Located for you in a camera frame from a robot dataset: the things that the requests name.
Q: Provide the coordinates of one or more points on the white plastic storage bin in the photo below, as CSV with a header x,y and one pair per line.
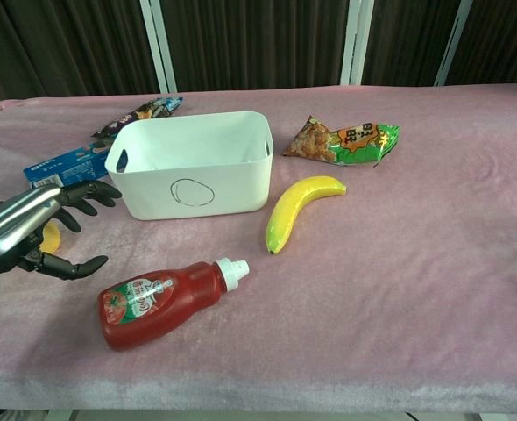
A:
x,y
223,184

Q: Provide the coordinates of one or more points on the pink plush table cloth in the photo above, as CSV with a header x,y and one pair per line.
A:
x,y
372,272

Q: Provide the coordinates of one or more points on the blue Oreo cookie pack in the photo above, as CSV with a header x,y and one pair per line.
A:
x,y
68,170

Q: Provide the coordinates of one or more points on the dark slatted screen panel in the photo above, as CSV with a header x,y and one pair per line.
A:
x,y
407,39
258,41
499,39
65,44

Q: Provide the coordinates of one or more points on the white frame post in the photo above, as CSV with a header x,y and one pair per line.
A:
x,y
158,44
450,41
355,39

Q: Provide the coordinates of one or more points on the yellow toy pear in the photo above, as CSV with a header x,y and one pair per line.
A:
x,y
52,240

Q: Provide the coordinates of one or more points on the green orange snack bag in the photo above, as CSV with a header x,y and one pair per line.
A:
x,y
350,142

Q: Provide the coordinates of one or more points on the yellow toy banana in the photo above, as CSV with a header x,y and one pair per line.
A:
x,y
290,209

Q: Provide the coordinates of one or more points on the red ketchup squeeze bottle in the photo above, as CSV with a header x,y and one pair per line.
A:
x,y
153,302

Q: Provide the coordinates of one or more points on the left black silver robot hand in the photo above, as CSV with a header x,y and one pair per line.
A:
x,y
17,215

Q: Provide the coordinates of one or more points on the dark chocolate snack packet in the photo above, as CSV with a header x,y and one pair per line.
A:
x,y
146,112

